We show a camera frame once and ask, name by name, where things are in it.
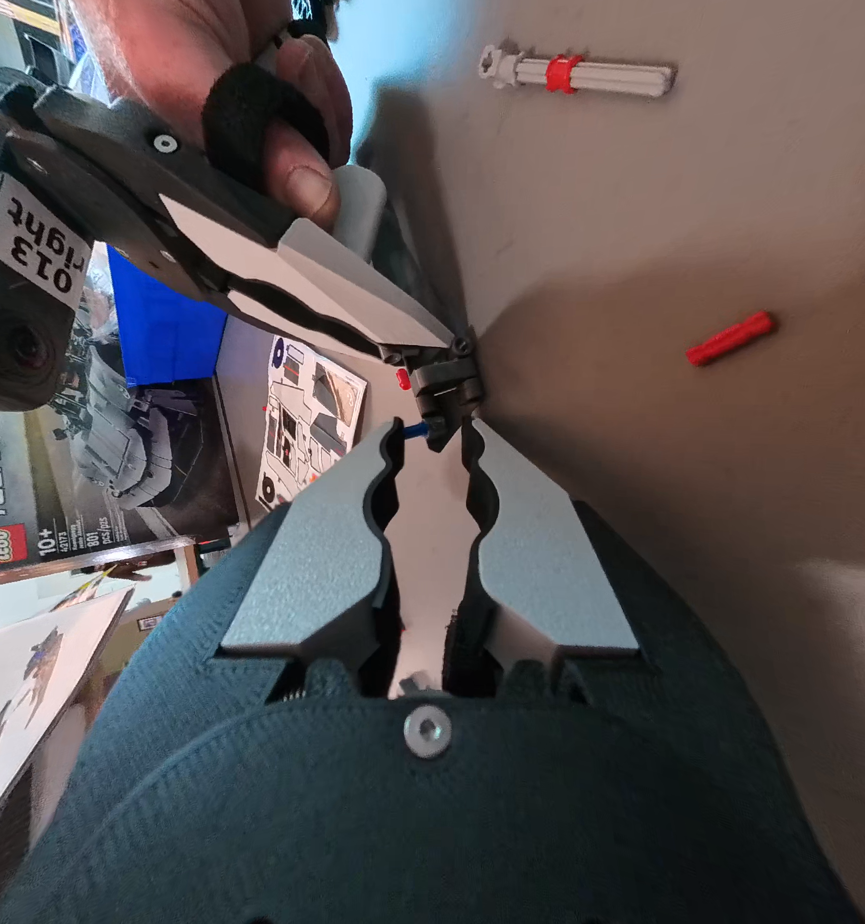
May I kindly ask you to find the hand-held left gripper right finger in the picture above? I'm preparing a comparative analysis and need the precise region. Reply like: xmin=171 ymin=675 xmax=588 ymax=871
xmin=443 ymin=416 xmax=643 ymax=700

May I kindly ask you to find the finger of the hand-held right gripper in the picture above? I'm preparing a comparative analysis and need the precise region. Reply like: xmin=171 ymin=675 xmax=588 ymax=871
xmin=277 ymin=217 xmax=456 ymax=352
xmin=158 ymin=193 xmax=388 ymax=359

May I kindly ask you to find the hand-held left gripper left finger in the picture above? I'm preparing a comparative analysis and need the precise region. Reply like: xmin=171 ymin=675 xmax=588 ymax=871
xmin=219 ymin=417 xmax=406 ymax=700

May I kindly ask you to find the grey lego wing assembly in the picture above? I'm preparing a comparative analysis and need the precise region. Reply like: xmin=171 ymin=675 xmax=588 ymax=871
xmin=380 ymin=334 xmax=488 ymax=454

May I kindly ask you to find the lego sticker sheet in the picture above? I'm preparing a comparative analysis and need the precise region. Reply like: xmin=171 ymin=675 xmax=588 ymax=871
xmin=259 ymin=334 xmax=370 ymax=510

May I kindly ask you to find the dark lego set box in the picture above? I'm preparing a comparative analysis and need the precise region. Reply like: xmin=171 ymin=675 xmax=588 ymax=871
xmin=0 ymin=274 xmax=244 ymax=578

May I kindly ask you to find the long red lego axle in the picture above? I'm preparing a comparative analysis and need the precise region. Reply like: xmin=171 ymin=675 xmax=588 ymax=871
xmin=685 ymin=310 xmax=777 ymax=367

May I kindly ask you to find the grey lego axle, red bush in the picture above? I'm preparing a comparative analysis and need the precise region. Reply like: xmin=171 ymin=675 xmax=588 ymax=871
xmin=478 ymin=43 xmax=680 ymax=98

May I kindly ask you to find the person's right hand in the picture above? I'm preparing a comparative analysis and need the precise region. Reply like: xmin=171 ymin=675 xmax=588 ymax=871
xmin=71 ymin=0 xmax=354 ymax=230

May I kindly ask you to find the blue plastic bin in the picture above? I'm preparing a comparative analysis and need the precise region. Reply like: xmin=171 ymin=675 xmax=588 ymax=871
xmin=106 ymin=244 xmax=229 ymax=391

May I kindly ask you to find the open instruction booklet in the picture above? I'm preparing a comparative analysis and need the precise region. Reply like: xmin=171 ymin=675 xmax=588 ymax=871
xmin=0 ymin=586 xmax=136 ymax=849

